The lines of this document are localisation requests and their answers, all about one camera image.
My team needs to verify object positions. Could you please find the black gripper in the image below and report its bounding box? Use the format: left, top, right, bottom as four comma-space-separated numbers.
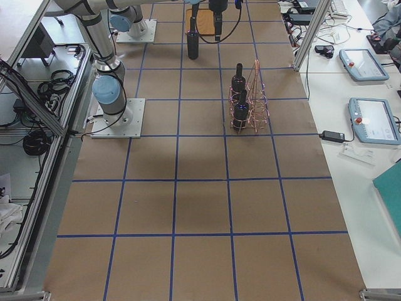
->
191, 0, 228, 41

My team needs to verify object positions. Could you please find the dark wine bottle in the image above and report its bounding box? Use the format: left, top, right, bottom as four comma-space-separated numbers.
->
232, 90, 249, 131
187, 17, 199, 60
231, 63, 246, 93

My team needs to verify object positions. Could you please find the wooden tray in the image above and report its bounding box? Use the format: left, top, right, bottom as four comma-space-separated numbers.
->
184, 8, 215, 36

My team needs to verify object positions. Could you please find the far teach pendant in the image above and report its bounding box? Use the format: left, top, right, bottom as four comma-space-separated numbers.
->
339, 49, 389, 82

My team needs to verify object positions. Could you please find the teach pendant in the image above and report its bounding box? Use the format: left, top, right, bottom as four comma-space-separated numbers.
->
339, 49, 389, 82
348, 98, 400, 145

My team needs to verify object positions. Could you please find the black power adapter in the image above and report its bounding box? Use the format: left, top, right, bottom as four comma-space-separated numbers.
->
319, 130, 345, 143

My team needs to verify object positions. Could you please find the near teach pendant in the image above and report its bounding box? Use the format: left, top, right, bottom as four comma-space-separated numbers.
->
348, 98, 400, 145

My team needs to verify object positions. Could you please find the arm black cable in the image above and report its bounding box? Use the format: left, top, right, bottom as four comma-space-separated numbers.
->
196, 0, 244, 45

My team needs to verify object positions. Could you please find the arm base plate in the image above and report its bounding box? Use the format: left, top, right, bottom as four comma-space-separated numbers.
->
117, 19, 157, 44
90, 98, 145, 139

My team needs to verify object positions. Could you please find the copper wire bottle basket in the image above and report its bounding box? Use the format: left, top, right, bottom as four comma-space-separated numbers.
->
229, 60, 269, 134

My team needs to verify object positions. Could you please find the aluminium frame post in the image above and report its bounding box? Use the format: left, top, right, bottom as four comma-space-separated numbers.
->
293, 0, 331, 71

